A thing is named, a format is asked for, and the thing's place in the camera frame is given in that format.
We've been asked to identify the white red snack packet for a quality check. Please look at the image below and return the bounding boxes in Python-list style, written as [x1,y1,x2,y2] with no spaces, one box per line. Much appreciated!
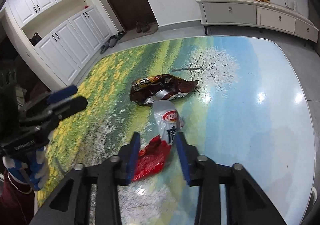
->
[132,100,184,182]

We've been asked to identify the left forearm dark red sleeve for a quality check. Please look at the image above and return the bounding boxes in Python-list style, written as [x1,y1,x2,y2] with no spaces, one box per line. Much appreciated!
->
[1,170,35,224]

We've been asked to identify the left hand blue white glove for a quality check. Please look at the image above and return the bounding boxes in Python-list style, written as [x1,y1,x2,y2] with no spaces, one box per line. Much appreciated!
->
[2,147,49,194]

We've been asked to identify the landscape print table mat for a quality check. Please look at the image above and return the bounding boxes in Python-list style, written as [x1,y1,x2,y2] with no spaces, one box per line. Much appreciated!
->
[37,36,316,225]

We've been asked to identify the grey slippers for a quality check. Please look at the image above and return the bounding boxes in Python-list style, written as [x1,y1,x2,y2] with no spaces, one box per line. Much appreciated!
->
[100,31,126,54]

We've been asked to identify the white shoe cabinet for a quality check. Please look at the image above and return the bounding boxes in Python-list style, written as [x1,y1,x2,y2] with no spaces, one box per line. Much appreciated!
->
[1,0,117,90]

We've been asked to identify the dark brown snack wrapper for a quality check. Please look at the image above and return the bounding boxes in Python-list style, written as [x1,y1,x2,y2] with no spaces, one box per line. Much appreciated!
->
[129,74,199,106]

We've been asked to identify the brown door mat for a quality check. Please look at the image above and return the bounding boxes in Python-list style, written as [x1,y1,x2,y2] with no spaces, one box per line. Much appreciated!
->
[117,21,159,44]

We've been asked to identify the pair of brown shoes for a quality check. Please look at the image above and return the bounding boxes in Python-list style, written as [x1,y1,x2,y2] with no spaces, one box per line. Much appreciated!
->
[136,21,150,33]

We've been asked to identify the white TV cabinet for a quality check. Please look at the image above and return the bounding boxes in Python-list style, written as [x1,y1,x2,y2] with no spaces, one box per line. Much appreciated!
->
[196,0,319,43]

